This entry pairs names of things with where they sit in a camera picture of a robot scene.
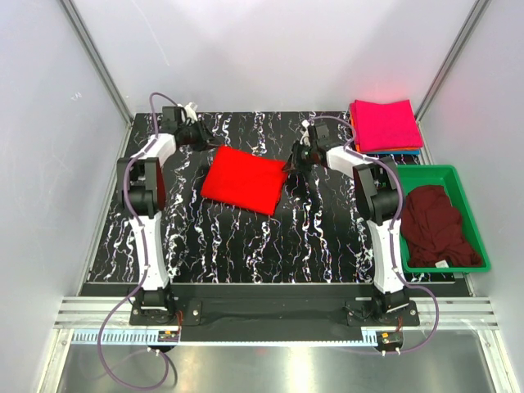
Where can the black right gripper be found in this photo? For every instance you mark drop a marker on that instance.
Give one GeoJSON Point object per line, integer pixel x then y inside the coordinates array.
{"type": "Point", "coordinates": [293, 164]}

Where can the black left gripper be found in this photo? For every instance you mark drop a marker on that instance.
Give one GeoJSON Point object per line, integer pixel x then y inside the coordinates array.
{"type": "Point", "coordinates": [205, 139]}

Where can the red t shirt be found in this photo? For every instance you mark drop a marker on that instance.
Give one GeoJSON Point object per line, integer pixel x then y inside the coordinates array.
{"type": "Point", "coordinates": [240, 179]}

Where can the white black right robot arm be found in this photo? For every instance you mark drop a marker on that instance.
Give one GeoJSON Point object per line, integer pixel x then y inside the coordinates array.
{"type": "Point", "coordinates": [379, 200]}

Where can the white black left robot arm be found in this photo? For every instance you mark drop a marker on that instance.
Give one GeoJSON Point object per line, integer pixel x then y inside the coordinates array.
{"type": "Point", "coordinates": [141, 191]}

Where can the folded pink t shirt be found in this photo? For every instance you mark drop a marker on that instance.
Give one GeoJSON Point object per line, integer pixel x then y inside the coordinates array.
{"type": "Point", "coordinates": [387, 123]}

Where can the green plastic bin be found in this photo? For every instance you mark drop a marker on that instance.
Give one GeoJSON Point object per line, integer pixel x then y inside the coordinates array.
{"type": "Point", "coordinates": [412, 176]}

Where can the maroon t shirt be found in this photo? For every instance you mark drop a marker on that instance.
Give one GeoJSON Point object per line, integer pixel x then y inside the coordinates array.
{"type": "Point", "coordinates": [433, 231]}

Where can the right connector box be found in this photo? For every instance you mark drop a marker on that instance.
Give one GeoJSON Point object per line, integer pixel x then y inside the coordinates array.
{"type": "Point", "coordinates": [391, 338]}

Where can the connector box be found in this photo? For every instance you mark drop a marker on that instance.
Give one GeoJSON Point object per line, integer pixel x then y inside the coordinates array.
{"type": "Point", "coordinates": [168, 336]}
{"type": "Point", "coordinates": [391, 338]}

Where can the left connector box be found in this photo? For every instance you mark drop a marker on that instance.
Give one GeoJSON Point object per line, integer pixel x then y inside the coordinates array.
{"type": "Point", "coordinates": [168, 336]}

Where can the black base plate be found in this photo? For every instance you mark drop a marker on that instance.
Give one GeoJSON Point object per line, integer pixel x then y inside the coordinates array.
{"type": "Point", "coordinates": [236, 333]}

